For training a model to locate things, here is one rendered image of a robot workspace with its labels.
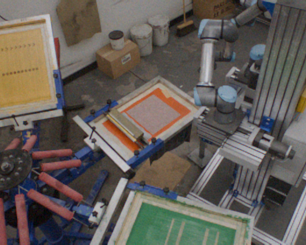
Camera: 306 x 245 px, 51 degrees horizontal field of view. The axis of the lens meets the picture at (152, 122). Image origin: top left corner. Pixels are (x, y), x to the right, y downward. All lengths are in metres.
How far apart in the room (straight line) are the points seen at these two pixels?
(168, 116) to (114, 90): 1.85
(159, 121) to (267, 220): 1.25
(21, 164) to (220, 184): 1.79
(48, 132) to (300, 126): 2.84
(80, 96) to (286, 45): 3.05
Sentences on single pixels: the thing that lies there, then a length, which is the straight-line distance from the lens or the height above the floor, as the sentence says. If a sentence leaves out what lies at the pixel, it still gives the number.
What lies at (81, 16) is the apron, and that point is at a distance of 4.23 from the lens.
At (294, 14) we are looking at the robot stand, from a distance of 1.77.
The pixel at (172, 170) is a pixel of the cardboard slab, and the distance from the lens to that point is 3.38.
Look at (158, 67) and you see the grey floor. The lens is 4.59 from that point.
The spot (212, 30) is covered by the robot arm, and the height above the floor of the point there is 1.75.
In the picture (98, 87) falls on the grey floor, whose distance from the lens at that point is 4.41.
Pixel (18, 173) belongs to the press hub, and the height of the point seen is 1.31.
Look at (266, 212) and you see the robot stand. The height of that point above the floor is 0.21.
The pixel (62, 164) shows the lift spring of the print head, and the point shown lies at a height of 1.15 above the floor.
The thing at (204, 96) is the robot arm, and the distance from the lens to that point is 2.00.
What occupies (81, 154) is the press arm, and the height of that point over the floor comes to 1.04.
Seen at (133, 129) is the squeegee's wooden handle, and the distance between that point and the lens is 2.38.
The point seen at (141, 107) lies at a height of 0.96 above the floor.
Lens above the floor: 2.84
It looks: 48 degrees down
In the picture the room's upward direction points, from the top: 6 degrees counter-clockwise
